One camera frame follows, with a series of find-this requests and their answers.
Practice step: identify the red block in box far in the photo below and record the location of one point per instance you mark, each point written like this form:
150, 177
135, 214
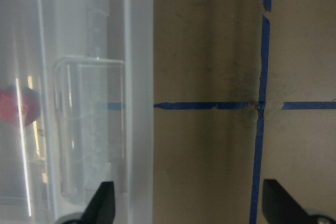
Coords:
28, 103

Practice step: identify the clear plastic box lid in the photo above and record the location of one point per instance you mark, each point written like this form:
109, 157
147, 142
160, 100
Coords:
91, 61

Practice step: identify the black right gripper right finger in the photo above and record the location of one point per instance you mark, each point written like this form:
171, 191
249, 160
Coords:
279, 207

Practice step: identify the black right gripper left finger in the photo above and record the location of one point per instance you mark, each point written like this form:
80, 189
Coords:
101, 208

